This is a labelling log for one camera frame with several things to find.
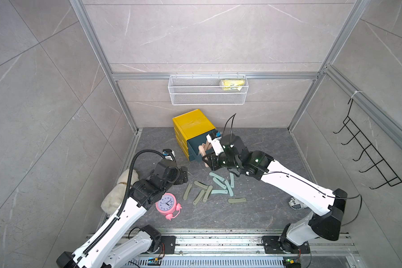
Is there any white wire wall basket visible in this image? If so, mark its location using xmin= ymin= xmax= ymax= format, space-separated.
xmin=167 ymin=74 xmax=249 ymax=106

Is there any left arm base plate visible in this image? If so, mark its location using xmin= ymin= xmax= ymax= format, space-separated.
xmin=143 ymin=236 xmax=176 ymax=255

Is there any mint knife horizontal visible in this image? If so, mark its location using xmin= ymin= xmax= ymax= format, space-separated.
xmin=211 ymin=189 xmax=228 ymax=194

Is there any teal top drawer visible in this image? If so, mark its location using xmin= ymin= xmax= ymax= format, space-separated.
xmin=186 ymin=129 xmax=222 ymax=162

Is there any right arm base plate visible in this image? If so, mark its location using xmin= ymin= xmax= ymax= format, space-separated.
xmin=261 ymin=236 xmax=310 ymax=254

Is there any yellow drawer cabinet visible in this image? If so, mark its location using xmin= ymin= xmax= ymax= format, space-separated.
xmin=173 ymin=109 xmax=216 ymax=161

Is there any olive knife long diagonal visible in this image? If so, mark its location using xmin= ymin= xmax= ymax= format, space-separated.
xmin=203 ymin=185 xmax=213 ymax=203

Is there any black wire hook rack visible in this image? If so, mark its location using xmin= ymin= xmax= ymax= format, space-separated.
xmin=333 ymin=98 xmax=402 ymax=190

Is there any pink alarm clock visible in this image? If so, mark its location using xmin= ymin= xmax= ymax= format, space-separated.
xmin=155 ymin=193 xmax=182 ymax=221

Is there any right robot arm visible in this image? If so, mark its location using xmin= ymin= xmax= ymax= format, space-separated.
xmin=202 ymin=130 xmax=351 ymax=253

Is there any pink knife cluster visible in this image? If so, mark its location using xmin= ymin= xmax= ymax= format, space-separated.
xmin=198 ymin=144 xmax=208 ymax=156

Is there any yellow sponge in basket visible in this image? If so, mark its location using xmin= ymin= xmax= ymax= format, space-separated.
xmin=220 ymin=79 xmax=246 ymax=91

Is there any mint knife top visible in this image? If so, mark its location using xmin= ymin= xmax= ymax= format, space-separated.
xmin=209 ymin=172 xmax=225 ymax=182

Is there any white plush dog toy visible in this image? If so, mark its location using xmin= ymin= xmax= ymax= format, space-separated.
xmin=100 ymin=169 xmax=129 ymax=215

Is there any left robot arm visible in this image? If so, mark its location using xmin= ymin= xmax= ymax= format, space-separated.
xmin=56 ymin=149 xmax=188 ymax=268

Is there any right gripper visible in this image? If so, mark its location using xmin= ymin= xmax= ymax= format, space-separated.
xmin=201 ymin=150 xmax=240 ymax=171

